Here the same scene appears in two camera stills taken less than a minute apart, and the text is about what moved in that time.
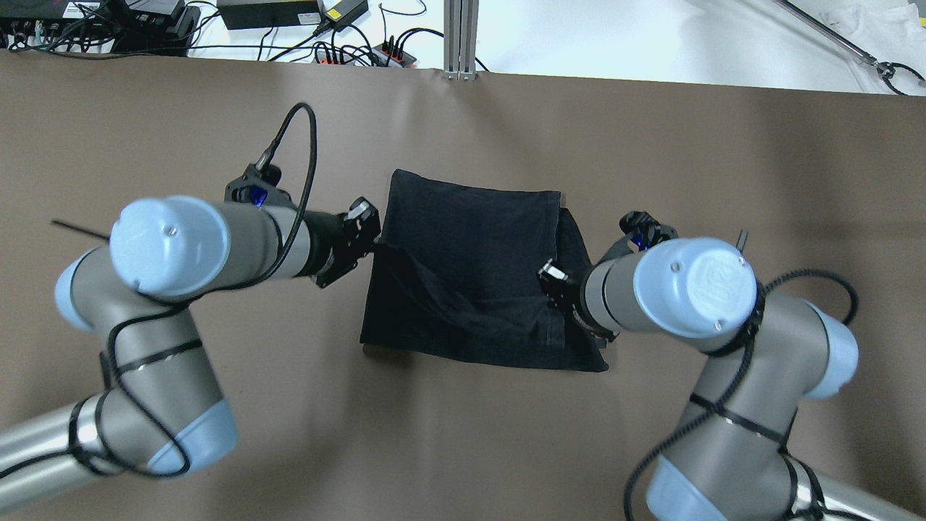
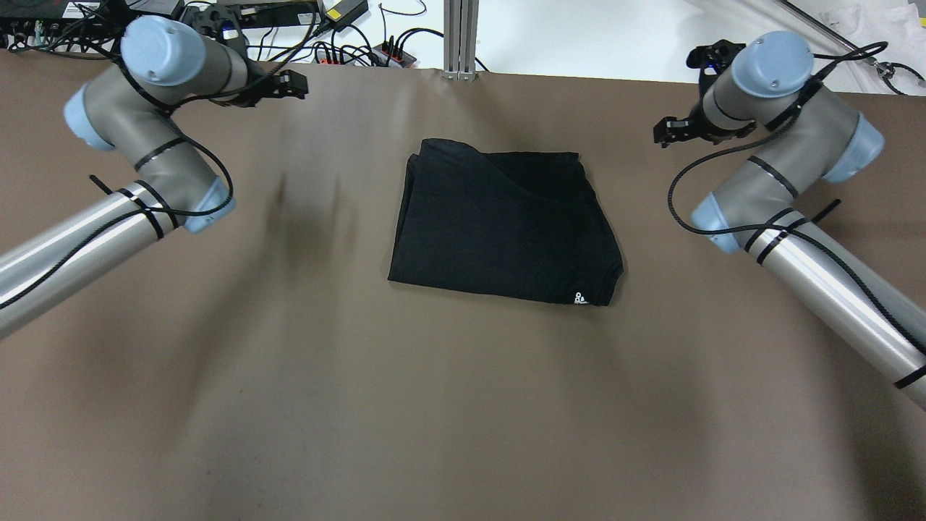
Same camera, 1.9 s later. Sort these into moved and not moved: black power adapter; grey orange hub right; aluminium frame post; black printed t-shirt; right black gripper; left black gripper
Moved: black printed t-shirt; left black gripper; right black gripper
Not moved: black power adapter; grey orange hub right; aluminium frame post
